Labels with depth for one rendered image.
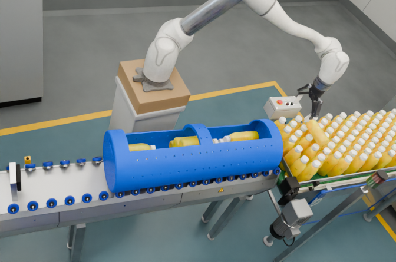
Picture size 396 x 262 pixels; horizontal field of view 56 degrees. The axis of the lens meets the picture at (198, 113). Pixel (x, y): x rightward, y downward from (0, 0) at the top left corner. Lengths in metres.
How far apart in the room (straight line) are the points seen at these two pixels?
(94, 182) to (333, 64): 1.28
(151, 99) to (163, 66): 0.20
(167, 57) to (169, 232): 1.41
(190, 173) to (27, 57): 1.68
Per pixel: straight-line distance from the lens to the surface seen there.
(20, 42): 2.90
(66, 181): 1.89
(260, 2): 1.73
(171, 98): 2.09
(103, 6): 4.48
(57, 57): 3.82
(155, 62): 1.97
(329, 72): 1.94
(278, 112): 2.36
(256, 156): 1.91
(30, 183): 1.89
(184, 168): 1.73
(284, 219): 2.35
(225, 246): 2.97
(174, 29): 2.08
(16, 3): 2.70
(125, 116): 2.25
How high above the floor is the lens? 2.56
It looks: 45 degrees down
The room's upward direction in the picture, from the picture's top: 24 degrees clockwise
